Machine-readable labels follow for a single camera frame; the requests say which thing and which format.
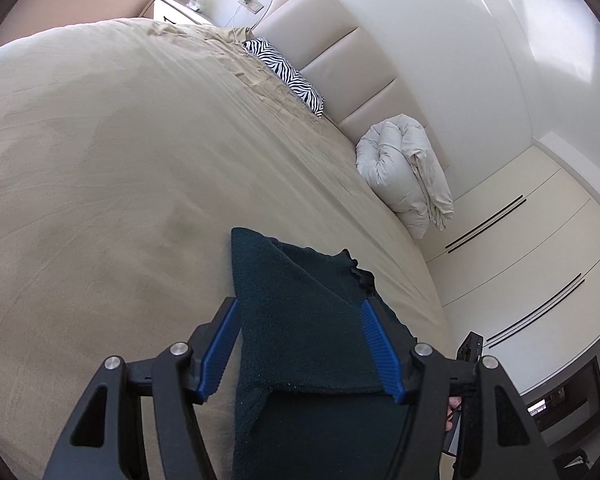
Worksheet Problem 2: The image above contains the white wardrobe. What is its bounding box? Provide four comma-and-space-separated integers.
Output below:
425, 145, 600, 396

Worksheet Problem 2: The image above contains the bed with beige bedspread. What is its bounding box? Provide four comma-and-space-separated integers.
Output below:
0, 17, 448, 480

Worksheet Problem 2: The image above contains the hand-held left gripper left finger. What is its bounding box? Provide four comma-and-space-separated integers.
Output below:
42, 297, 243, 480

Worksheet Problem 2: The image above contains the white charging cable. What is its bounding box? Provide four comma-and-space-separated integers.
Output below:
225, 0, 253, 43

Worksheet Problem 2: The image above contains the beige padded headboard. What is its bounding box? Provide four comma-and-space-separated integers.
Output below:
254, 0, 453, 201

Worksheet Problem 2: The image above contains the beige window bench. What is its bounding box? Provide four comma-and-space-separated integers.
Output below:
35, 0, 156, 22

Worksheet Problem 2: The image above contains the white folded duvet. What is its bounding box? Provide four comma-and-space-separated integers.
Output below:
356, 116, 455, 240

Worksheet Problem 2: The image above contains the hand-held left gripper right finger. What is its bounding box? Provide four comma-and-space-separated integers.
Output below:
360, 299, 558, 480

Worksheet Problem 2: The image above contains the dark teal knit sweater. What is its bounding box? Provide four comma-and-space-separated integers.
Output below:
230, 227, 448, 480

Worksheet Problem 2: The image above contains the zebra print pillow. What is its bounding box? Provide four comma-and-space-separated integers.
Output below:
242, 38, 326, 117

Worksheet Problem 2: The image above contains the person's right hand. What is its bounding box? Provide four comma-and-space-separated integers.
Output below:
444, 396, 463, 432

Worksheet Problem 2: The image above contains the white nightstand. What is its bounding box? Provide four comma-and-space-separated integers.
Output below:
152, 0, 214, 27

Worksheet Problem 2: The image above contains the black wardrobe handle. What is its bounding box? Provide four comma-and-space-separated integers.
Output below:
445, 195, 523, 249
486, 274, 581, 345
489, 279, 584, 349
449, 199, 527, 252

